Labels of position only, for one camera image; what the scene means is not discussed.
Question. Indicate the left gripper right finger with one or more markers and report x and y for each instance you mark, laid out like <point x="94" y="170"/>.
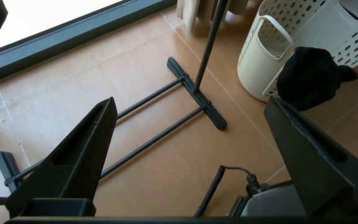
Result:
<point x="312" y="174"/>

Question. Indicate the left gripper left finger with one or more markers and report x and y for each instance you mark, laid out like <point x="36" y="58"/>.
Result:
<point x="85" y="174"/>

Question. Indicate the white laundry basket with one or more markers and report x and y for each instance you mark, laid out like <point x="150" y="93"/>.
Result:
<point x="253" y="68"/>

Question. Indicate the black clothes rack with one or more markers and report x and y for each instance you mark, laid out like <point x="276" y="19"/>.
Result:
<point x="197" y="93"/>

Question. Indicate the window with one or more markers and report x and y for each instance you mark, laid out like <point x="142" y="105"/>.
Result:
<point x="57" y="34"/>

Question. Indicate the brown curtain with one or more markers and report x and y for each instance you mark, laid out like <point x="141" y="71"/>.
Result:
<point x="191" y="12"/>

